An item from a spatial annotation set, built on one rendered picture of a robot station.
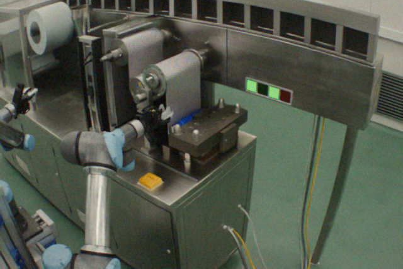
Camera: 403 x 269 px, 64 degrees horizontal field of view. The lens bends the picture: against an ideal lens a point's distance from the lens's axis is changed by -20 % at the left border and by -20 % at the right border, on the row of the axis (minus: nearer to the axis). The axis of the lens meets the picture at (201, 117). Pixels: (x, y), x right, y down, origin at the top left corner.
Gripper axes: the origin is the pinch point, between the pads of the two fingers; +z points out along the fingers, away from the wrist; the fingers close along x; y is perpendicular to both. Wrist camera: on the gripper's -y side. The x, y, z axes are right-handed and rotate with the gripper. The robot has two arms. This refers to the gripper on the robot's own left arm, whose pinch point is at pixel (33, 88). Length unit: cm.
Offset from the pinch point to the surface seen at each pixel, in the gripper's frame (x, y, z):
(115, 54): 39.7, -16.6, 20.3
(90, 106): 26.2, 14.2, 19.2
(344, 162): 160, 17, 26
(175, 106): 72, 3, 18
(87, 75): 24.4, -3.2, 19.6
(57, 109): -11, 35, 39
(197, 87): 78, -2, 32
